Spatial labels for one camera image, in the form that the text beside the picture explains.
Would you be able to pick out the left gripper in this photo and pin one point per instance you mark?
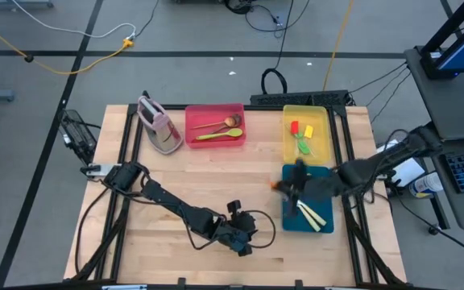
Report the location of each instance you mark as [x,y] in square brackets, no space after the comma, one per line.
[228,233]

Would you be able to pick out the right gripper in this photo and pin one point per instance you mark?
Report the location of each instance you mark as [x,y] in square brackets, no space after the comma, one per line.
[316,187]

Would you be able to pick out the orange silicone spatula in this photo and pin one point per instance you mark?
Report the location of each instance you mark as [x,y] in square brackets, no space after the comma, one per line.
[273,185]

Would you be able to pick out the deep green silicone spatula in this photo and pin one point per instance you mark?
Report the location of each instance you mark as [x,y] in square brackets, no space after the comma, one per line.
[303,147]

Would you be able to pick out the red silicone spatula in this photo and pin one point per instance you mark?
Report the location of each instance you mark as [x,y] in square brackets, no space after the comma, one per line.
[295,127]

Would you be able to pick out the lime green plastic spoon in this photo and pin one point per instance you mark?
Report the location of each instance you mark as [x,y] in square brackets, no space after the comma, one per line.
[234,132]

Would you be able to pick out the dark wooden spoon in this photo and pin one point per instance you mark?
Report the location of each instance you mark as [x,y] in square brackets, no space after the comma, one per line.
[237,118]

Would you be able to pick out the light wooden spoon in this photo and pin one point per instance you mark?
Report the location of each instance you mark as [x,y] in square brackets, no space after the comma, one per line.
[229,121]

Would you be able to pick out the pink plastic bin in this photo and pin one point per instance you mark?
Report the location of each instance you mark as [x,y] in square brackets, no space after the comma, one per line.
[216,113]

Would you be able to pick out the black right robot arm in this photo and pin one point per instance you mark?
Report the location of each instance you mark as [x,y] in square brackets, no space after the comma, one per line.
[377,165]

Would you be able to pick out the blue plastic bin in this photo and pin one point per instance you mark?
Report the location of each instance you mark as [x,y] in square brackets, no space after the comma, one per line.
[324,219]

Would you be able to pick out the yellow plastic bin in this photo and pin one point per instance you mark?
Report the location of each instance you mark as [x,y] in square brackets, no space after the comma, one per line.
[320,117]

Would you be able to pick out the black power strip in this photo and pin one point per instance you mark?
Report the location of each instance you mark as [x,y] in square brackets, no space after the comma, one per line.
[296,98]

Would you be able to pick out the metal box grater pink trim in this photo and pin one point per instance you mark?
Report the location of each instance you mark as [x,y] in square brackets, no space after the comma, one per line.
[163,135]

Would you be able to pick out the white paper sheet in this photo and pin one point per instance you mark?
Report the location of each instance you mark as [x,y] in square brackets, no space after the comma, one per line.
[411,171]

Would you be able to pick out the white plastic bottle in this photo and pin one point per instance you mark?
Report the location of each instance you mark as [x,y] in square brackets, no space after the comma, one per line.
[425,185]

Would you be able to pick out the grey desk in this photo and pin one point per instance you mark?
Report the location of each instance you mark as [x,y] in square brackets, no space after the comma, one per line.
[449,108]

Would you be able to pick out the black mesh control box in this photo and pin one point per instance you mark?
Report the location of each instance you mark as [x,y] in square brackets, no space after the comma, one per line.
[78,137]

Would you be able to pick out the black monitor stand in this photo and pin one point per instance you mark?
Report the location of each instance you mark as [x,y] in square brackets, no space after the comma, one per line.
[449,26]

